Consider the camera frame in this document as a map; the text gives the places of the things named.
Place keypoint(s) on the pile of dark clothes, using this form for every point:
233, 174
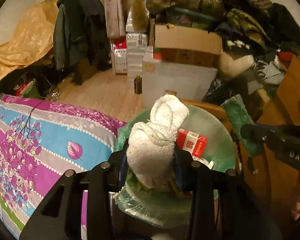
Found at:
254, 34

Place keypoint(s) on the brown cardboard box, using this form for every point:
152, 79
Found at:
178, 44

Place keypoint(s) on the green lined trash bin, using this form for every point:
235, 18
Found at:
165, 209

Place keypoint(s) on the dark glass bottle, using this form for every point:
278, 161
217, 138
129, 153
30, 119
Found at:
138, 85

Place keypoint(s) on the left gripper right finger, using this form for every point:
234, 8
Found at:
183, 169

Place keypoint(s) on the red white bag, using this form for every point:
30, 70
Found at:
119, 56

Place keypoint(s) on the green fuzzy cloth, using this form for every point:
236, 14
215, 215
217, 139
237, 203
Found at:
238, 117

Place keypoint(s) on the wooden chair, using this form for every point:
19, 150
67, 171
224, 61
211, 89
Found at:
221, 115

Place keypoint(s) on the colourful floral bed cover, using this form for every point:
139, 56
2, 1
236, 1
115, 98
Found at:
39, 141

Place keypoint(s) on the white HP box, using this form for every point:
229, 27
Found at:
188, 81

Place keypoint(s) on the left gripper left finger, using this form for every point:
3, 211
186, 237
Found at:
118, 169

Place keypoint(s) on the wooden dresser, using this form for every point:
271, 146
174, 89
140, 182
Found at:
274, 175

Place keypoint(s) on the dark jacket on chair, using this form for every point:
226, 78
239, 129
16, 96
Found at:
81, 33

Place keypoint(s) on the yellow cloth covered furniture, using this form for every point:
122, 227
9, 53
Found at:
32, 38

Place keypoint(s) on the green storage box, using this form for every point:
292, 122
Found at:
28, 89

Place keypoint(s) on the red cigarette box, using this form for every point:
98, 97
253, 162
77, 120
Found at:
192, 142

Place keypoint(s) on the white fluffy towel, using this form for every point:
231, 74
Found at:
151, 144

